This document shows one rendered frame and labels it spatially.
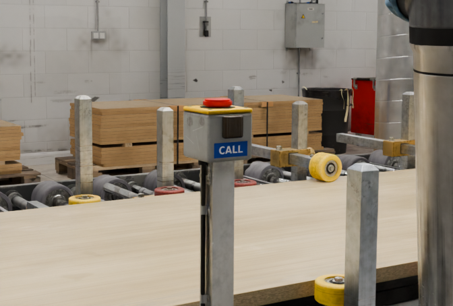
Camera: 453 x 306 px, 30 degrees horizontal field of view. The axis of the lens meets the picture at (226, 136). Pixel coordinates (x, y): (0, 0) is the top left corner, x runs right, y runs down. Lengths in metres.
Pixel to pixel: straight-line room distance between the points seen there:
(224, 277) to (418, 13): 0.61
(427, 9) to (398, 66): 4.87
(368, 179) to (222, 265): 0.27
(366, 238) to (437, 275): 0.62
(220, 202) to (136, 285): 0.34
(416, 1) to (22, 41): 7.91
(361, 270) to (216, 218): 0.28
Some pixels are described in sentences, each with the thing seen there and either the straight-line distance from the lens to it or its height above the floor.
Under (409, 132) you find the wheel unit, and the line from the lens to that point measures 2.86.
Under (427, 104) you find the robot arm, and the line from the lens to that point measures 0.67.
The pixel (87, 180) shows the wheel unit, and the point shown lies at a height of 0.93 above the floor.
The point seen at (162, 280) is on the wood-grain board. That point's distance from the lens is 1.47.
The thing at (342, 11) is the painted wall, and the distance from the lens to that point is 10.35.
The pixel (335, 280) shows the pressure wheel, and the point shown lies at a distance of 1.46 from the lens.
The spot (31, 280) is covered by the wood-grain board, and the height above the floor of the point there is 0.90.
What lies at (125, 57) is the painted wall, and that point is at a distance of 8.88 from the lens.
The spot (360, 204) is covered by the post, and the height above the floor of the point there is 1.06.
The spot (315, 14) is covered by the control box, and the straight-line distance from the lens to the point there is 9.81.
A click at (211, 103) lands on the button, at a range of 1.13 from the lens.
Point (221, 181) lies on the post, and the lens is 1.15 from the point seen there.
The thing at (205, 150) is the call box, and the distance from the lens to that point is 1.11.
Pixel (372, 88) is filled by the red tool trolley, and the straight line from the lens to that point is 9.80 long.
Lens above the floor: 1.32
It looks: 7 degrees down
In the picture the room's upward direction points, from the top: straight up
